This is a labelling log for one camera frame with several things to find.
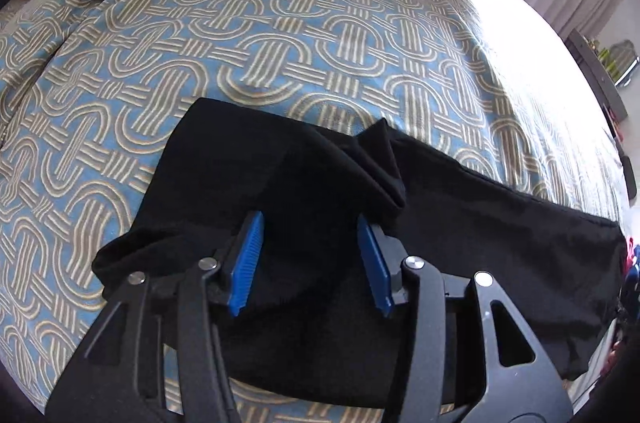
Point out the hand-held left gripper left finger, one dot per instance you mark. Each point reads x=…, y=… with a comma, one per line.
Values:
x=247, y=263

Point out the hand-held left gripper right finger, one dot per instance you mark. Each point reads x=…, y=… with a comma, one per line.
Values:
x=374, y=263

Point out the black pants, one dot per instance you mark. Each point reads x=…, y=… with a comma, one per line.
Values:
x=310, y=173

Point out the blue beige patterned bedspread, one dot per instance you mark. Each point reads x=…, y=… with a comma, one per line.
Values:
x=200, y=28

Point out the pink cloth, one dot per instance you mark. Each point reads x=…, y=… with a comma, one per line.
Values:
x=630, y=253

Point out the blue cloth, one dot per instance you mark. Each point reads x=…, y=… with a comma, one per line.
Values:
x=631, y=285

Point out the dark grey object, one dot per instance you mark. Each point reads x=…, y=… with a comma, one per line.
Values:
x=628, y=175

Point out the green items on shelf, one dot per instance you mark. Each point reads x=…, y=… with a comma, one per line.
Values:
x=606, y=59

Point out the grey scalloped decoration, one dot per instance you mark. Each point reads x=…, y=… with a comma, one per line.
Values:
x=626, y=53

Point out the grey wall shelf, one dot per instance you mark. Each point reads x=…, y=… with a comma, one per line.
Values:
x=597, y=78

